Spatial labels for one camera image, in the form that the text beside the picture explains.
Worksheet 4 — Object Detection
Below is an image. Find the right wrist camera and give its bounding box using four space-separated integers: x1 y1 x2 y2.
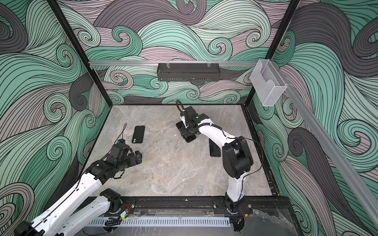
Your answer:
180 106 198 124

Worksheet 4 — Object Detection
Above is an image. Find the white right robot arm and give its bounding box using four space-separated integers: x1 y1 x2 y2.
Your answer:
176 117 254 214

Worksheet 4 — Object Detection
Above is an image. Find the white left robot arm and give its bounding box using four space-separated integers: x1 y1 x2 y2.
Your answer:
14 151 142 236

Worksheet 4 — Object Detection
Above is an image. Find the aluminium wall rail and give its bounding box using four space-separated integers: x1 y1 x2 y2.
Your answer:
88 60 259 68
270 61 378 227

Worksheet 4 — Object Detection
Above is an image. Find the black phone case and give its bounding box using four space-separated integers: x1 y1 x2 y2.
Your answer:
132 125 145 144

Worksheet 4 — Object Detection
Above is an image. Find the clear plastic wall bin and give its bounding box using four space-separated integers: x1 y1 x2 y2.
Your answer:
250 60 287 107

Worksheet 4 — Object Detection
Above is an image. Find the aluminium right wall rail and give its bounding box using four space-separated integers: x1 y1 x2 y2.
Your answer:
270 61 378 227

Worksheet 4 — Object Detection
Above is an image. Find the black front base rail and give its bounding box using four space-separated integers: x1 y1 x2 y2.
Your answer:
121 196 291 215

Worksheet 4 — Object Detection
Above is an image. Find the white slotted cable duct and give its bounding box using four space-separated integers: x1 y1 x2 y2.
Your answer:
88 216 231 228

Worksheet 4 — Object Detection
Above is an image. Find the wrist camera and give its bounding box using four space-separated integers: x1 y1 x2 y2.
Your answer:
112 140 132 160
180 106 198 124

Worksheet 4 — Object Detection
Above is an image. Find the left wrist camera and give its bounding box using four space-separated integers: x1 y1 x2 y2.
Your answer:
112 140 132 160

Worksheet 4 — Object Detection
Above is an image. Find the aluminium back wall rail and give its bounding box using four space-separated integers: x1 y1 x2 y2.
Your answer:
88 60 259 68

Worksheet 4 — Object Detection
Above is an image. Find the black wall tray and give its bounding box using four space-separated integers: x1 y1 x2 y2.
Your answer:
157 63 221 82

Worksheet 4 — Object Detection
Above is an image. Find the black phone glossy screen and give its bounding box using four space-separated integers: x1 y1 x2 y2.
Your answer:
176 122 196 143

